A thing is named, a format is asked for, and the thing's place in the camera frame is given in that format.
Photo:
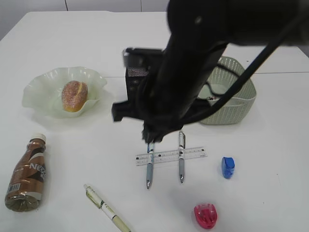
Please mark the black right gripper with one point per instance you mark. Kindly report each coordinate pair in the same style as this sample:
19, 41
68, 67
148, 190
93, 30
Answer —
165, 106

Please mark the brown coffee drink bottle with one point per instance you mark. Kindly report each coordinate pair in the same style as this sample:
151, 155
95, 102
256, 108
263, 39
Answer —
25, 188

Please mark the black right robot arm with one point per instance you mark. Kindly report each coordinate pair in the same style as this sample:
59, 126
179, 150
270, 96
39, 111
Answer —
200, 31

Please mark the grey black click pen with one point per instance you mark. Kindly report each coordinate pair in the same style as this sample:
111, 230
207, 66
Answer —
181, 156

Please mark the blue grey click pen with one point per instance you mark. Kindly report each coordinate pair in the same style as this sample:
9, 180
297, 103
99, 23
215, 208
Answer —
150, 165

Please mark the black mesh pen holder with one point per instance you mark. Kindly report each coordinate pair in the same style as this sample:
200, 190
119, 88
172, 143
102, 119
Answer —
133, 77

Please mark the blue pencil sharpener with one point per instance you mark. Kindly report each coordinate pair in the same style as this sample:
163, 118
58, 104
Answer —
228, 167

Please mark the white green pen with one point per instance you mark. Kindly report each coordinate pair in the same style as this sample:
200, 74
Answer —
101, 204

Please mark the sugared bread bun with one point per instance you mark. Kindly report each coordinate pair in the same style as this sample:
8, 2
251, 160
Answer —
74, 95

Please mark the red pencil sharpener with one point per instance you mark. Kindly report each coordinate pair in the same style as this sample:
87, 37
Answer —
206, 215

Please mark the light green woven basket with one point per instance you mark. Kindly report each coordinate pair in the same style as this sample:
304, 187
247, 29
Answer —
220, 80

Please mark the green ruffled glass plate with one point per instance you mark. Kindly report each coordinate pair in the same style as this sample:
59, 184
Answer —
43, 93

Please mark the clear plastic ruler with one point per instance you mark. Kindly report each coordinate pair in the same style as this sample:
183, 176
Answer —
170, 156

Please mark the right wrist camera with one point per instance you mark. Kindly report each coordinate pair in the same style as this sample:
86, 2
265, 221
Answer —
142, 57

